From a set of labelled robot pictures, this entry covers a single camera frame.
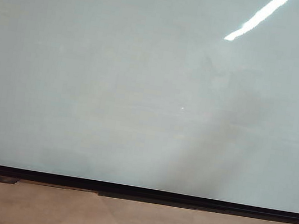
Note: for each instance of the large white glass whiteboard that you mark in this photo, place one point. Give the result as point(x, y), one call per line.
point(116, 70)

